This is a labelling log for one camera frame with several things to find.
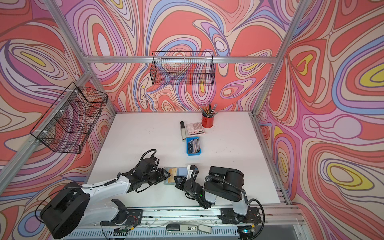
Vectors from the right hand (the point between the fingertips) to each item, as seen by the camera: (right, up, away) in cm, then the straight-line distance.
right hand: (174, 181), depth 85 cm
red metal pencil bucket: (+21, +35, +22) cm, 46 cm away
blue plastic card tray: (+7, +23, +14) cm, 28 cm away
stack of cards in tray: (+11, +19, +10) cm, 24 cm away
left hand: (-2, +3, -1) cm, 4 cm away
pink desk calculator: (+12, +30, +22) cm, 39 cm away
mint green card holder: (+3, +5, +3) cm, 6 cm away
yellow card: (-1, +5, +1) cm, 5 cm away
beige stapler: (+4, +29, +19) cm, 35 cm away
